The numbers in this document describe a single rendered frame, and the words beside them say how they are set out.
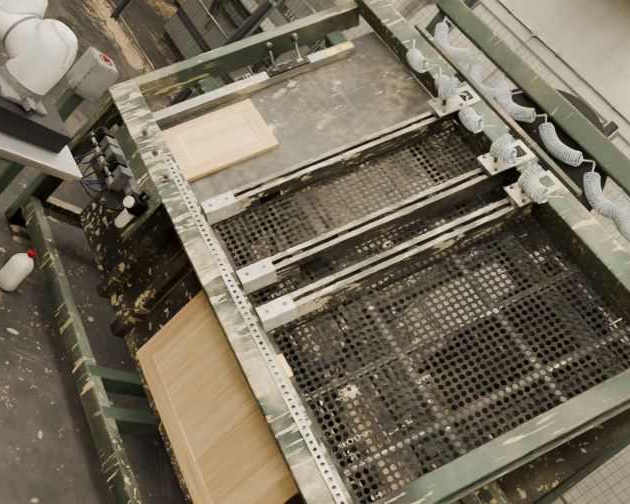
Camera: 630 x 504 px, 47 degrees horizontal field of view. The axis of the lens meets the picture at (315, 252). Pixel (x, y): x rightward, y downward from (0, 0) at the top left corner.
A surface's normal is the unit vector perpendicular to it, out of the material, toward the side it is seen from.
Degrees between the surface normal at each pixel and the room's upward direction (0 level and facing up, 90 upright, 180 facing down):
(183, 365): 90
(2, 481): 0
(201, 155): 56
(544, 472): 90
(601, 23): 90
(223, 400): 90
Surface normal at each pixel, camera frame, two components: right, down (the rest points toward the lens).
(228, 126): -0.07, -0.59
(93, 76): 0.43, 0.71
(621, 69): -0.51, -0.20
